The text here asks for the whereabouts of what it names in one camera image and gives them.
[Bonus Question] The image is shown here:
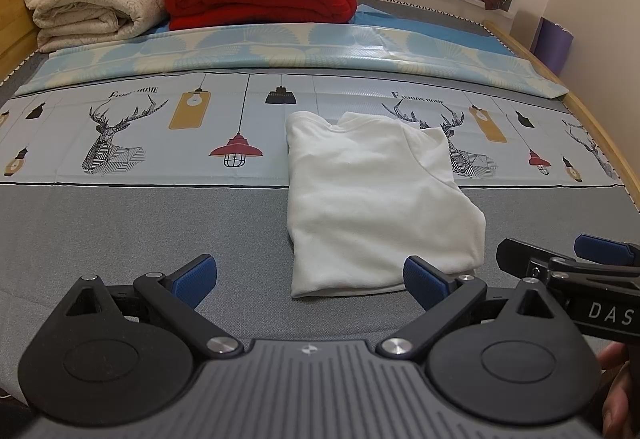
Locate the wooden bed rail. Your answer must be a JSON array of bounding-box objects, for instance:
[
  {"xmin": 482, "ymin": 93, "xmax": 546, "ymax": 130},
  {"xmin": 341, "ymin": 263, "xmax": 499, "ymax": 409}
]
[{"xmin": 482, "ymin": 19, "xmax": 640, "ymax": 215}]

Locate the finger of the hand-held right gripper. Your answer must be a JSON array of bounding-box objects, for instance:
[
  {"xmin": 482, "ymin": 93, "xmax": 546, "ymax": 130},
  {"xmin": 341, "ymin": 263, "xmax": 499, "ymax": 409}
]
[
  {"xmin": 496, "ymin": 238, "xmax": 640, "ymax": 292},
  {"xmin": 574, "ymin": 234, "xmax": 640, "ymax": 266}
]

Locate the light blue printed bed mat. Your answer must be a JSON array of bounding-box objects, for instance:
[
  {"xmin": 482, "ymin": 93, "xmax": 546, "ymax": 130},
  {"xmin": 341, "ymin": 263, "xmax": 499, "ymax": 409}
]
[{"xmin": 0, "ymin": 22, "xmax": 637, "ymax": 214}]

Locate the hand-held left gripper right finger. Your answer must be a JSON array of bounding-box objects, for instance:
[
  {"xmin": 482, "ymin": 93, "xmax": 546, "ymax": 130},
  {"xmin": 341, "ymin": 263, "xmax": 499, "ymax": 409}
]
[{"xmin": 375, "ymin": 255, "xmax": 568, "ymax": 360}]

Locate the purple box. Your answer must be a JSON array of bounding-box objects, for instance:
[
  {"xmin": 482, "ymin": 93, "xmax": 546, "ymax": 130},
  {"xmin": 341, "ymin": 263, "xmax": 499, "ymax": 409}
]
[{"xmin": 530, "ymin": 16, "xmax": 574, "ymax": 85}]

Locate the white t-shirt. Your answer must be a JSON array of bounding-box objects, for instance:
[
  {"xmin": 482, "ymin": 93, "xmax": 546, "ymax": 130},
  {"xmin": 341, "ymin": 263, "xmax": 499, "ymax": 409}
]
[{"xmin": 285, "ymin": 110, "xmax": 487, "ymax": 298}]

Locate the person's right hand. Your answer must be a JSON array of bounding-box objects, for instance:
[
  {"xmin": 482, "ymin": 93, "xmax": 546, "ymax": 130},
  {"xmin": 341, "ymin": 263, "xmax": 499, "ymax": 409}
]
[{"xmin": 597, "ymin": 343, "xmax": 640, "ymax": 439}]

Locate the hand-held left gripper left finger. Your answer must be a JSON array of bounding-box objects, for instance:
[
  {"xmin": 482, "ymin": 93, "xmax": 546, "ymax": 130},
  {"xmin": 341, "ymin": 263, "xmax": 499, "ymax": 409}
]
[{"xmin": 64, "ymin": 254, "xmax": 246, "ymax": 360}]

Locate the grey bed sheet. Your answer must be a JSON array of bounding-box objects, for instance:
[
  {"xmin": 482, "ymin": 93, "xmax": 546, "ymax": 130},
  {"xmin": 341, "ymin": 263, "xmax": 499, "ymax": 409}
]
[{"xmin": 0, "ymin": 0, "xmax": 640, "ymax": 402}]

